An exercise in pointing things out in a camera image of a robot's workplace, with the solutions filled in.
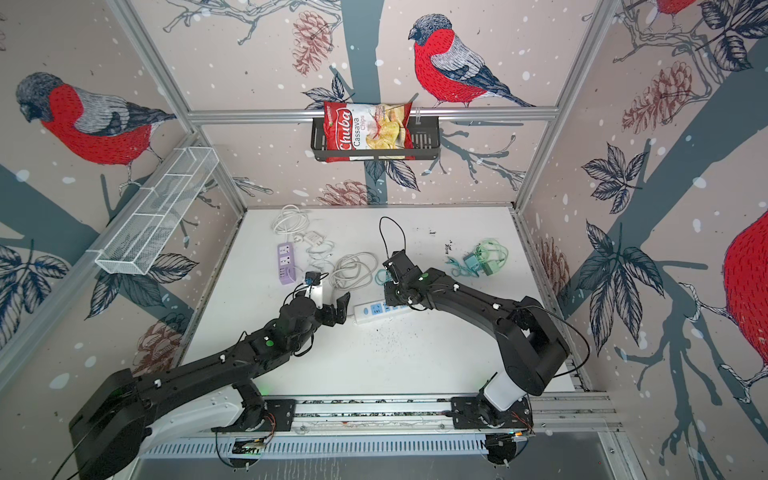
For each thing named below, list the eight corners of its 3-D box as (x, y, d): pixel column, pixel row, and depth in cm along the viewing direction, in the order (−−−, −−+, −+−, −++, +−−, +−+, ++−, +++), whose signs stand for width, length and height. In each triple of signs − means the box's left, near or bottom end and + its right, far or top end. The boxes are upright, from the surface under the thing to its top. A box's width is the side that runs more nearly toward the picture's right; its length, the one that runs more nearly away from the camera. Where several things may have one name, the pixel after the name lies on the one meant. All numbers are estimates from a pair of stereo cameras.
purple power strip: (281, 286, 100) (278, 281, 97) (279, 249, 110) (276, 243, 108) (297, 282, 101) (294, 277, 98) (294, 246, 111) (291, 240, 109)
